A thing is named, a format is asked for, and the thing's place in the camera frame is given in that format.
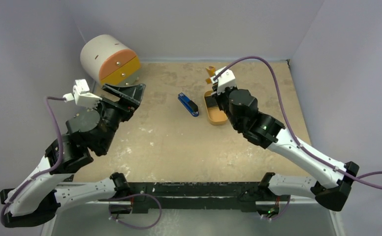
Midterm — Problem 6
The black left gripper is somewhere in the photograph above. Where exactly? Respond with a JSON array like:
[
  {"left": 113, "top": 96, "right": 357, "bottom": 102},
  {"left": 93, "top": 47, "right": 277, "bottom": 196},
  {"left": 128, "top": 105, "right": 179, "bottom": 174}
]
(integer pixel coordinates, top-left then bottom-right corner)
[{"left": 95, "top": 84, "right": 147, "bottom": 152}]

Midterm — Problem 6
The orange leather card holder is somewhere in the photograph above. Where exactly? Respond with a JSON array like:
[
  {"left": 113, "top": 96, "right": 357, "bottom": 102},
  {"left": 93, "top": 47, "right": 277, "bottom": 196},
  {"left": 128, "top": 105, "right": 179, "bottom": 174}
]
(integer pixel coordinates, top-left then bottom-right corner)
[{"left": 205, "top": 66, "right": 216, "bottom": 84}]

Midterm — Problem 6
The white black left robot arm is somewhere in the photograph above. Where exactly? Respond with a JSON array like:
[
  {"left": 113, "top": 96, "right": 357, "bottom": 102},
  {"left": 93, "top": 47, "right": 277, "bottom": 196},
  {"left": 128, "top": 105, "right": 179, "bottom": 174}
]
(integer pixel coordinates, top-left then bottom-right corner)
[{"left": 0, "top": 80, "right": 146, "bottom": 228}]

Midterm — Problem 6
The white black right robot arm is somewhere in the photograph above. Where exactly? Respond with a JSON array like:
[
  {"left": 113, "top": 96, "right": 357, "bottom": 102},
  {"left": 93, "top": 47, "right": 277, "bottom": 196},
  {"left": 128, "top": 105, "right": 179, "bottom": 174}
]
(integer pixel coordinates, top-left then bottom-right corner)
[{"left": 211, "top": 88, "right": 359, "bottom": 211}]

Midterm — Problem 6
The black credit card stack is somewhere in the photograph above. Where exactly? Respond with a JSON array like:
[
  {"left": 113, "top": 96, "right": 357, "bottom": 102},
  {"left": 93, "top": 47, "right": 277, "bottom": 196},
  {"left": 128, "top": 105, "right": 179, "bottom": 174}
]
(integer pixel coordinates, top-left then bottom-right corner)
[{"left": 204, "top": 96, "right": 218, "bottom": 108}]

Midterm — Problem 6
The orange oval tray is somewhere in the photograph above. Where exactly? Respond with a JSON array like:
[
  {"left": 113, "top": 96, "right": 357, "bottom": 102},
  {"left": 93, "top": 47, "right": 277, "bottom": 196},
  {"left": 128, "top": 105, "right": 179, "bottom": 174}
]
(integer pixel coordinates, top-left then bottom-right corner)
[{"left": 203, "top": 90, "right": 228, "bottom": 125}]

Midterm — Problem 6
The white round mini drawer chest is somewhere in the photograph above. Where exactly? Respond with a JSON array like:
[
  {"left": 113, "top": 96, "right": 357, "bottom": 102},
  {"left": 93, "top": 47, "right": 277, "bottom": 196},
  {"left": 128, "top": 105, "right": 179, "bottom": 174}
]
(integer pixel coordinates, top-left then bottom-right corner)
[{"left": 80, "top": 34, "right": 141, "bottom": 86}]

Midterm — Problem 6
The blue black stapler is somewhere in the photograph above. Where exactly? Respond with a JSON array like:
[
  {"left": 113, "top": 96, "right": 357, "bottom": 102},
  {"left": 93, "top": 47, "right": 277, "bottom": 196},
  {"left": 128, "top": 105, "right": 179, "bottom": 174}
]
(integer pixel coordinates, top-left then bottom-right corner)
[{"left": 178, "top": 93, "right": 199, "bottom": 117}]

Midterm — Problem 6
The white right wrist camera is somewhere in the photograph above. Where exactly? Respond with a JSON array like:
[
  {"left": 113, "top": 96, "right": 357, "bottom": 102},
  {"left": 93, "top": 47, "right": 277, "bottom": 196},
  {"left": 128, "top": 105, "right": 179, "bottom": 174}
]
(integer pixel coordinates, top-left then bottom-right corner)
[{"left": 210, "top": 66, "right": 237, "bottom": 95}]

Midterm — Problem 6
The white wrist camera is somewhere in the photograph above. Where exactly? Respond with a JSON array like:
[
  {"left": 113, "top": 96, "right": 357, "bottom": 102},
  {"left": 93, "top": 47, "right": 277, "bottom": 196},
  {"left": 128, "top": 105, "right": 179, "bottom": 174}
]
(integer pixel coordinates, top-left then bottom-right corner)
[
  {"left": 210, "top": 66, "right": 237, "bottom": 95},
  {"left": 63, "top": 79, "right": 102, "bottom": 109}
]

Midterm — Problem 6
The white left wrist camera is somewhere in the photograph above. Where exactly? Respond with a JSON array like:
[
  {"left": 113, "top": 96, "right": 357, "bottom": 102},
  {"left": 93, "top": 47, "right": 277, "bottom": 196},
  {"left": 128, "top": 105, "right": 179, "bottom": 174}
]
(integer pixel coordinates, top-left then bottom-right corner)
[{"left": 63, "top": 79, "right": 102, "bottom": 109}]

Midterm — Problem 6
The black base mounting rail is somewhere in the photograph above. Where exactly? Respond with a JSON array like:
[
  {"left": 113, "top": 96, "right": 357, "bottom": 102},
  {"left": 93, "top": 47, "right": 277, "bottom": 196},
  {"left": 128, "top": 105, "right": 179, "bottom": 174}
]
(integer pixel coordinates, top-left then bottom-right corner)
[{"left": 111, "top": 182, "right": 284, "bottom": 217}]

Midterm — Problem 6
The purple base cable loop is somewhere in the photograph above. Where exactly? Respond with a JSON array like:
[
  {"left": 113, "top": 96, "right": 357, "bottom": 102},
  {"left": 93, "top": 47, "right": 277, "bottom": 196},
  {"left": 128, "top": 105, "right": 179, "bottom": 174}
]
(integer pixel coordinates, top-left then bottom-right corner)
[{"left": 108, "top": 190, "right": 164, "bottom": 230}]

